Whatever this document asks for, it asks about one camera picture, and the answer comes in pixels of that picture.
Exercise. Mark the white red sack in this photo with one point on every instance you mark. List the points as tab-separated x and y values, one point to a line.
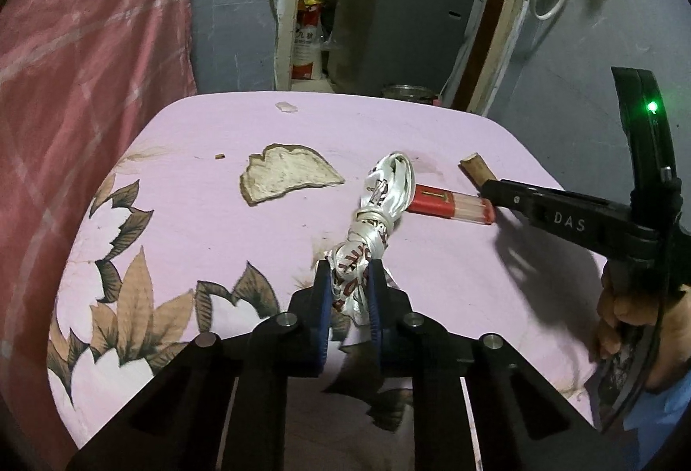
307	46

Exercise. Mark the white knotted plastic bag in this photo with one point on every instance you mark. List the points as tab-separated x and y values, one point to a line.
388	191

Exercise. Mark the pink floral tablecloth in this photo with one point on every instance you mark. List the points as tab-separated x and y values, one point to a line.
169	248

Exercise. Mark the red cigarette box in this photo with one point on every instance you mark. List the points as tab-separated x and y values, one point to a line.
450	205

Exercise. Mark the steel pot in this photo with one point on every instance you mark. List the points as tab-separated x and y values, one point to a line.
410	93

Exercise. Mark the person right hand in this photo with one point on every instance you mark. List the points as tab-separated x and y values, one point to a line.
660	332

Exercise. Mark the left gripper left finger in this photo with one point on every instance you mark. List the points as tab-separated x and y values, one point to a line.
310	334

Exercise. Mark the pink plaid cloth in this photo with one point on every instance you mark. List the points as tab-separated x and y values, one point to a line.
79	80

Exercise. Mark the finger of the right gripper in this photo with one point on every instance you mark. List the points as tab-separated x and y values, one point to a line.
518	197

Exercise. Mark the blue plastic basin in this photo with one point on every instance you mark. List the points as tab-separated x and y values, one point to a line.
654	417

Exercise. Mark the bread slice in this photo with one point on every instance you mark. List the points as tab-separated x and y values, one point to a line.
282	168

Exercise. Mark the grey washing machine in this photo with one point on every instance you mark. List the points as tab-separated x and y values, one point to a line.
380	43

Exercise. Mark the white paper crumb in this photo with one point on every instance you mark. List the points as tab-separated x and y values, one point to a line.
286	107

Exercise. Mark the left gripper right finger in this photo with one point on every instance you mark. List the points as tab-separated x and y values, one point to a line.
387	309

